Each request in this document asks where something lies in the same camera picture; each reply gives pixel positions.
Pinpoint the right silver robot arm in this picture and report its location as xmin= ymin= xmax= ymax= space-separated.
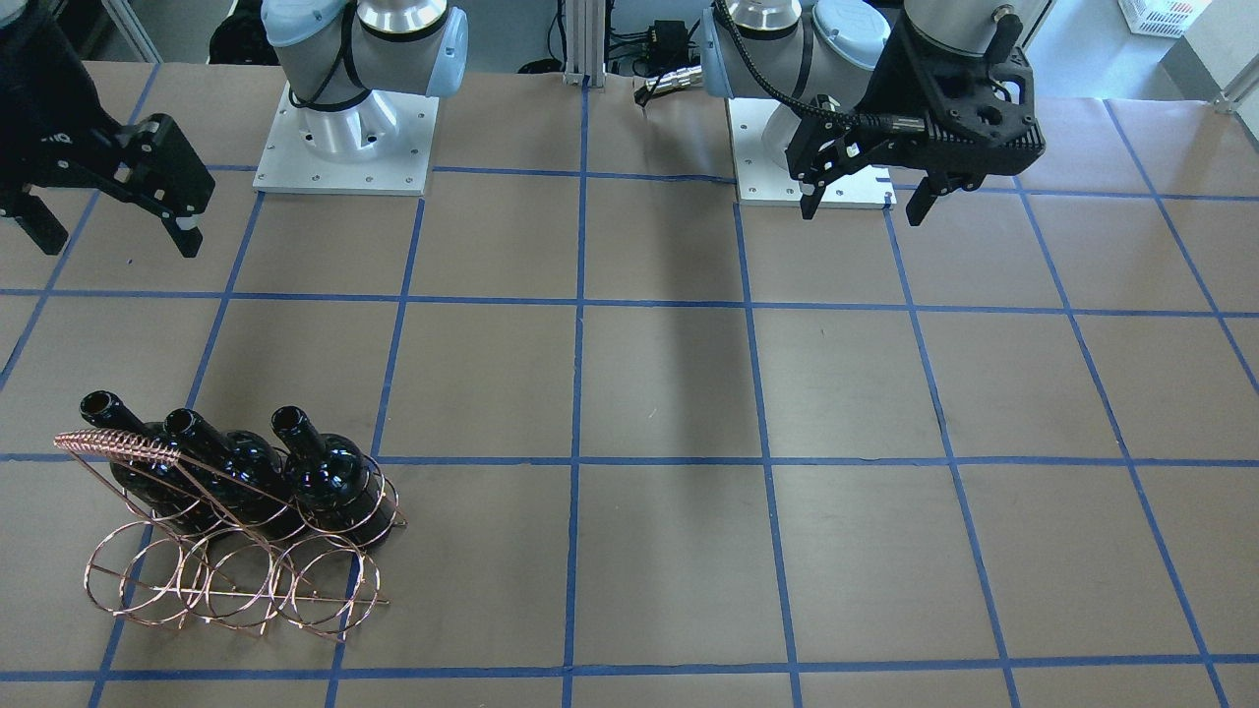
xmin=1 ymin=1 xmax=468 ymax=260

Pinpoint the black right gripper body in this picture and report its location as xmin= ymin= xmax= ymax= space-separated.
xmin=1 ymin=1 xmax=215 ymax=220

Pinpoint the copper wire wine basket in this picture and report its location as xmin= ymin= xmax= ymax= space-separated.
xmin=54 ymin=430 xmax=390 ymax=642

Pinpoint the dark glass wine bottle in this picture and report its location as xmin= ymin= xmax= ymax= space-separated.
xmin=269 ymin=406 xmax=397 ymax=551

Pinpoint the aluminium frame post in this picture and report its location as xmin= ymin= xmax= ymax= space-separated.
xmin=562 ymin=0 xmax=611 ymax=89

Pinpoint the black braided cable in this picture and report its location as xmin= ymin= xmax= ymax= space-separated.
xmin=713 ymin=0 xmax=927 ymax=134

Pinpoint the dark bottle in basket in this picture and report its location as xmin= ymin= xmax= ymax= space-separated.
xmin=162 ymin=408 xmax=307 ymax=540
xmin=81 ymin=391 xmax=222 ymax=538

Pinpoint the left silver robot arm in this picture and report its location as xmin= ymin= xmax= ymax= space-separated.
xmin=697 ymin=1 xmax=1047 ymax=227

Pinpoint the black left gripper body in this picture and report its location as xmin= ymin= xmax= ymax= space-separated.
xmin=787 ymin=0 xmax=1046 ymax=188

